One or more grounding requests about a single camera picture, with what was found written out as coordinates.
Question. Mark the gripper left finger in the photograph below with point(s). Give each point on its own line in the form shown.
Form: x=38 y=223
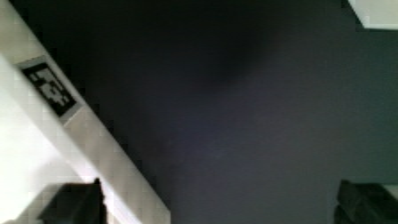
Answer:
x=77 y=205

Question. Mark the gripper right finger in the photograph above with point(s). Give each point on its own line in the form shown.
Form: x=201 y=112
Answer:
x=366 y=204

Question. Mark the white right fence bar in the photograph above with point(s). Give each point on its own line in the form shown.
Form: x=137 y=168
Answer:
x=377 y=13

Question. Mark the white square table top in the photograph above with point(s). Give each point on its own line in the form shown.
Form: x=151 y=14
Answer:
x=59 y=152

